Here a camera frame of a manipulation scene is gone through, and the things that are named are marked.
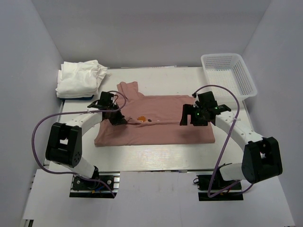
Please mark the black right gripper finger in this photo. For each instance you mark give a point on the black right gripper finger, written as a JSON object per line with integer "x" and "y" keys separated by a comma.
{"x": 187, "y": 110}
{"x": 199, "y": 122}

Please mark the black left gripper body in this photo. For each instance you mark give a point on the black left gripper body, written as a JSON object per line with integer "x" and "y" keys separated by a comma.
{"x": 115, "y": 112}

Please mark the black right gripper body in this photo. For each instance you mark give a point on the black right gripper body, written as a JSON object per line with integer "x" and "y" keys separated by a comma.
{"x": 199, "y": 110}

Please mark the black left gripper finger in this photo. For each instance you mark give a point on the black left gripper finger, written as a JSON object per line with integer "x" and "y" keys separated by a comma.
{"x": 117, "y": 119}
{"x": 94, "y": 104}

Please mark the pink printed t shirt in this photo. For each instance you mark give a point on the pink printed t shirt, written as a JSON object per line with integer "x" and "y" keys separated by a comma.
{"x": 151, "y": 120}

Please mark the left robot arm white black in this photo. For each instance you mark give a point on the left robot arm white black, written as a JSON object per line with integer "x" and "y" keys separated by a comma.
{"x": 64, "y": 146}

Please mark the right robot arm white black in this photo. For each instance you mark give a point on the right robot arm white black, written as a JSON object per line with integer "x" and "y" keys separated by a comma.
{"x": 261, "y": 156}

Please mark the white folded t shirt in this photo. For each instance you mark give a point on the white folded t shirt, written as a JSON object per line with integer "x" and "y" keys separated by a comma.
{"x": 79, "y": 79}

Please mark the blue folded t shirt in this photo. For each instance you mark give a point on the blue folded t shirt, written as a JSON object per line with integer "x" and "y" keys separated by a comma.
{"x": 79, "y": 98}

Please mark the white plastic mesh basket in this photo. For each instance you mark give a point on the white plastic mesh basket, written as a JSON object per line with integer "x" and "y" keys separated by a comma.
{"x": 230, "y": 71}

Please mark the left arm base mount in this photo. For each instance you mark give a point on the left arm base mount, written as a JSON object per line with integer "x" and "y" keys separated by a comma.
{"x": 84, "y": 189}

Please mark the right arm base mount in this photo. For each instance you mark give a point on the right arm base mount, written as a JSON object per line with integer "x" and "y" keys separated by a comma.
{"x": 202, "y": 182}

